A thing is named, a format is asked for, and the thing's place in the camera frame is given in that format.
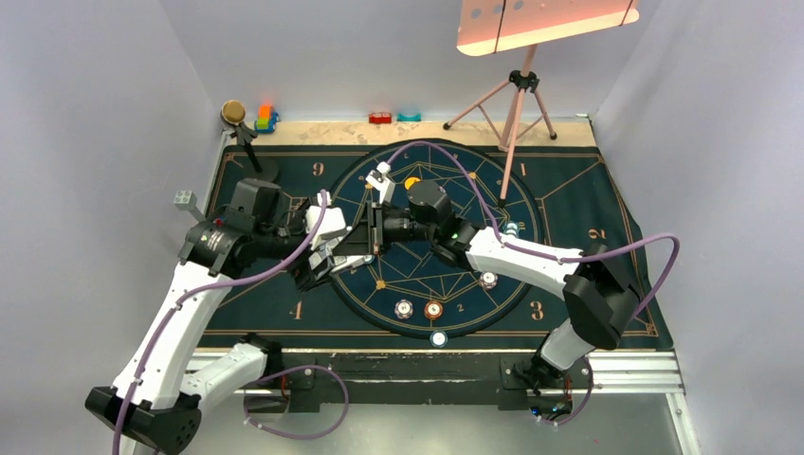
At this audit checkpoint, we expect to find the pink white poker chip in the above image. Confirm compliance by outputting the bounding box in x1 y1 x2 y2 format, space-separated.
478 272 498 290

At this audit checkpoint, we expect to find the orange chip stack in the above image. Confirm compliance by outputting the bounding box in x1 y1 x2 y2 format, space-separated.
423 300 444 320

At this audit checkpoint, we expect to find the pink white chip stack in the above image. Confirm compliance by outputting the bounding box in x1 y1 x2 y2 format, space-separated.
393 300 414 320

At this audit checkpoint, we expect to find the teal chip stack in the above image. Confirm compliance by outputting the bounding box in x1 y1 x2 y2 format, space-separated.
429 331 448 349

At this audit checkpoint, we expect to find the grey lego brick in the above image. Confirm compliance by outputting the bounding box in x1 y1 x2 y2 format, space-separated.
174 191 206 222

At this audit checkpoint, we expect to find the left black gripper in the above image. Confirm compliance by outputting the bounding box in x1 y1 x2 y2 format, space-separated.
253 197 336 289

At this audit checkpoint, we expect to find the blue playing card deck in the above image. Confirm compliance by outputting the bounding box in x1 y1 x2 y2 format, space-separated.
308 243 337 282

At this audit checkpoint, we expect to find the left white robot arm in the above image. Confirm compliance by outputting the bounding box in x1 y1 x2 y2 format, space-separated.
84 178 348 454

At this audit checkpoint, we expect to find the teal toy block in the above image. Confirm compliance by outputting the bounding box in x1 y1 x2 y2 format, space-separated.
396 111 422 122

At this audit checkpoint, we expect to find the purple cable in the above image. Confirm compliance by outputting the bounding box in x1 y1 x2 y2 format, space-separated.
111 189 351 455
384 140 681 428

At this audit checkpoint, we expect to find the red toy block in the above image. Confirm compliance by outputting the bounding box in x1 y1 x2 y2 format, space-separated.
368 111 393 124

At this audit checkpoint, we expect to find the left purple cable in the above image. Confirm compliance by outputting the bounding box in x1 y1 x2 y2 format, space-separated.
111 189 351 455

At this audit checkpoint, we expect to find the pink light panel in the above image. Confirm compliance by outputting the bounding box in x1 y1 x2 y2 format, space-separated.
456 0 640 57

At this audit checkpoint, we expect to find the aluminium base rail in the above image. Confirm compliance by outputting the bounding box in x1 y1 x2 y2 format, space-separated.
113 350 702 455

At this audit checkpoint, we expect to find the yellow round dealer button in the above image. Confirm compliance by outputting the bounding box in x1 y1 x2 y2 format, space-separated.
404 176 422 190

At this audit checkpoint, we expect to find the orange green blue block stack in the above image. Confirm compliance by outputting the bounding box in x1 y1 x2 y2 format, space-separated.
254 104 280 134

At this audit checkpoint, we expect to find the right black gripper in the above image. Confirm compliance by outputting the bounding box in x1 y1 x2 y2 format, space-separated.
335 200 436 257

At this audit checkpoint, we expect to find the pink tripod stand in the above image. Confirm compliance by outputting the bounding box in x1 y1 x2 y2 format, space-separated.
443 44 557 207

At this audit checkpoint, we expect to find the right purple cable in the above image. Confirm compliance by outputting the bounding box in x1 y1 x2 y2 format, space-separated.
384 140 681 428

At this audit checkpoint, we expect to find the dark green rectangular poker mat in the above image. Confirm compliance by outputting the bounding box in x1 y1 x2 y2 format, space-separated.
201 139 672 351

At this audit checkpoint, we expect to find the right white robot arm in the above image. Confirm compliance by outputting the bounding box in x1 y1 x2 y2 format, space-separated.
365 162 639 386

